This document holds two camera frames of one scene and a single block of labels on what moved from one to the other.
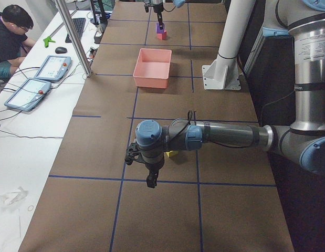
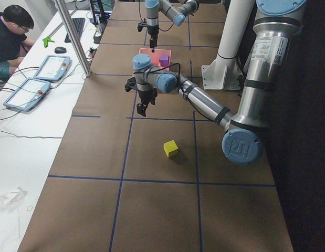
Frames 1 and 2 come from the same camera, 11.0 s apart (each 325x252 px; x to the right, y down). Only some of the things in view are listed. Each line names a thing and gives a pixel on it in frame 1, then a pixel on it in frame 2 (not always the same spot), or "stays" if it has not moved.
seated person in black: [11, 43] stays
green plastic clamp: [46, 40] stays
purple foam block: [158, 30] to [165, 60]
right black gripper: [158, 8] to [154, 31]
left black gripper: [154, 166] to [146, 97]
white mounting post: [222, 74] stays
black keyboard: [79, 24] stays
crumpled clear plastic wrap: [10, 197] stays
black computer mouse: [60, 50] stays
